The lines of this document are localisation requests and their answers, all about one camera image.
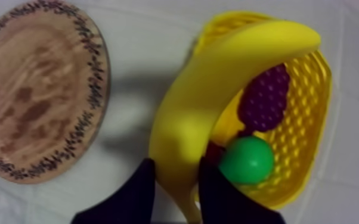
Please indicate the yellow plastic basket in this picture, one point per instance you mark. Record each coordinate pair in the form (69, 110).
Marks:
(304, 125)

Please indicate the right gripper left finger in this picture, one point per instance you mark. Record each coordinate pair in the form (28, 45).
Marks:
(129, 200)

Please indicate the purple toy grapes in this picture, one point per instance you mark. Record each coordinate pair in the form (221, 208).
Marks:
(264, 100)

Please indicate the round wooden board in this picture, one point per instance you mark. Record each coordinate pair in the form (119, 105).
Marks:
(38, 90)

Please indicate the green toy pear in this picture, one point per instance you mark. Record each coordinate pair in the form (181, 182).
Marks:
(248, 161)

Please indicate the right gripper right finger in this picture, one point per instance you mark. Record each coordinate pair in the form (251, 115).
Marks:
(226, 203)

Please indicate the yellow toy banana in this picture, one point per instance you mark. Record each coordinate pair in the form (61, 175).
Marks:
(204, 103)

